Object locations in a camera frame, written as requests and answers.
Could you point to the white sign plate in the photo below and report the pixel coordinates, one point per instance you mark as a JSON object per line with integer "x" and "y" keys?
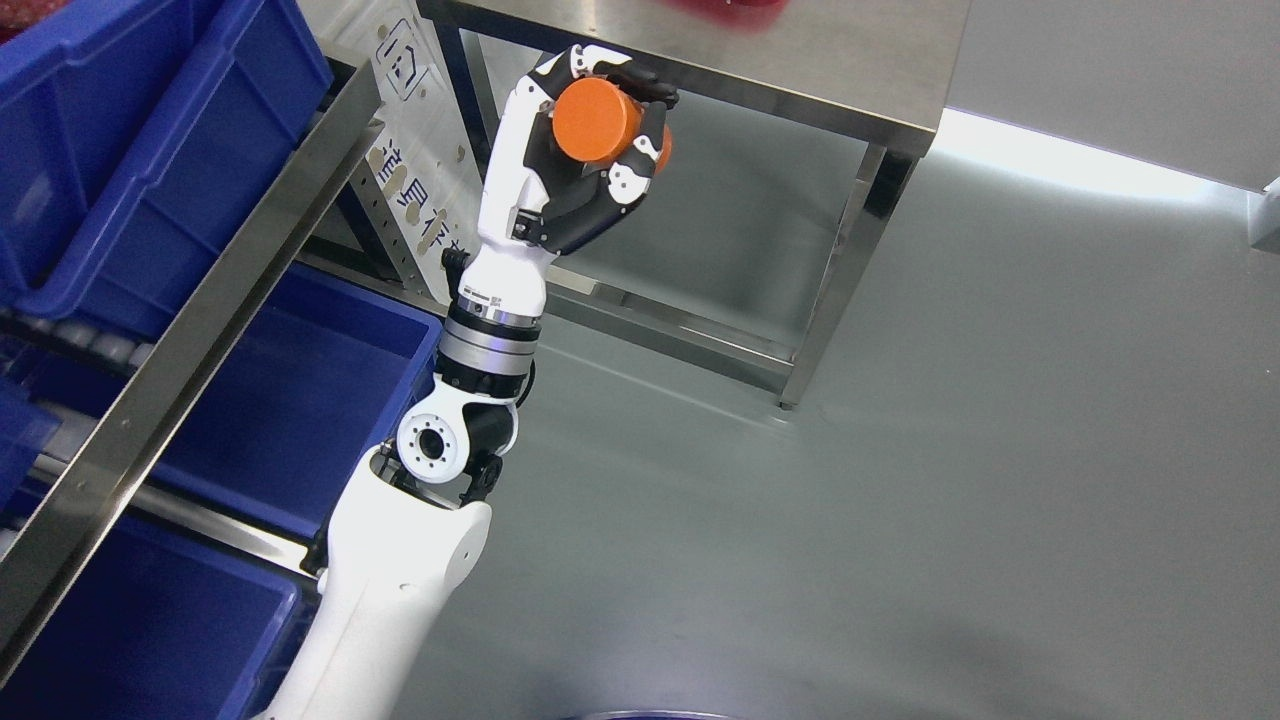
{"x": 423, "y": 161}

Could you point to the blue bin upper left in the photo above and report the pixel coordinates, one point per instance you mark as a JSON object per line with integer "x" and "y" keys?
{"x": 137, "y": 138}

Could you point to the blue bin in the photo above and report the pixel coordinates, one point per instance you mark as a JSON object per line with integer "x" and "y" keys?
{"x": 163, "y": 624}
{"x": 323, "y": 373}
{"x": 137, "y": 138}

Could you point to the lower blue bin centre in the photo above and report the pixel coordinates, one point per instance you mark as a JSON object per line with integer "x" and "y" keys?
{"x": 163, "y": 624}

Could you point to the orange cylindrical capacitor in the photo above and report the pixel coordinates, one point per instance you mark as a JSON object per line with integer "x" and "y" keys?
{"x": 594, "y": 121}

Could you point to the stainless steel table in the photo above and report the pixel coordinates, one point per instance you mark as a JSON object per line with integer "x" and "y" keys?
{"x": 875, "y": 71}

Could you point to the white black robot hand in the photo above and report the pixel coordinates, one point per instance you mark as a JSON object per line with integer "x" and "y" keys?
{"x": 538, "y": 203}

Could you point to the metal shelf rack frame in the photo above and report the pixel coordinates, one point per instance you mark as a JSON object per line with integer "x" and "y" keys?
{"x": 97, "y": 485}

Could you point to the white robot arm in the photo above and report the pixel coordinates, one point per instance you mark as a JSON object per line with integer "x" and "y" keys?
{"x": 412, "y": 521}

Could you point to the lower blue bin left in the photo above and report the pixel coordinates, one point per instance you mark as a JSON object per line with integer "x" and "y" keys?
{"x": 323, "y": 373}

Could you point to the red plastic tray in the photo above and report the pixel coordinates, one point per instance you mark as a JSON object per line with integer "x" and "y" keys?
{"x": 742, "y": 14}

